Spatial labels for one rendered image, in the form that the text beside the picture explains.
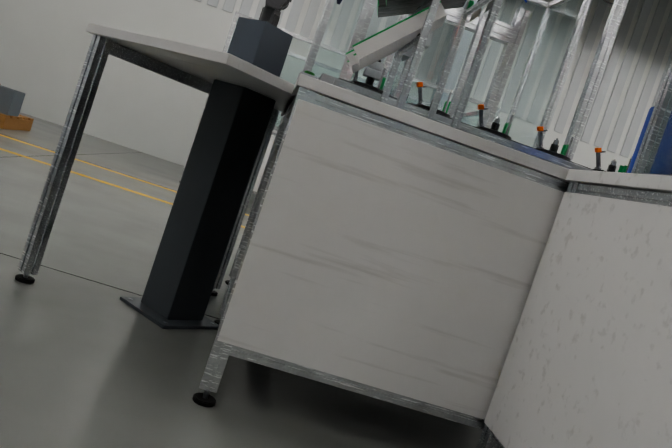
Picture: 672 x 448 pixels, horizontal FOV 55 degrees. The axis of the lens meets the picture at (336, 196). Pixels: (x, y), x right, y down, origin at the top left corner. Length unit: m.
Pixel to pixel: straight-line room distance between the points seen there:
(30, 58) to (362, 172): 9.68
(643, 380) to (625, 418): 0.08
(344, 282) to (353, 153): 0.32
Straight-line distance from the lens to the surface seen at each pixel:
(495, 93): 3.63
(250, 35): 2.27
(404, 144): 1.64
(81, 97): 2.24
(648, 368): 1.30
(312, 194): 1.61
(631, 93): 12.15
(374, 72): 2.37
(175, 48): 1.88
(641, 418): 1.30
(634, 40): 12.26
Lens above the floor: 0.66
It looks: 2 degrees down
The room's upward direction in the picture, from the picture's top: 19 degrees clockwise
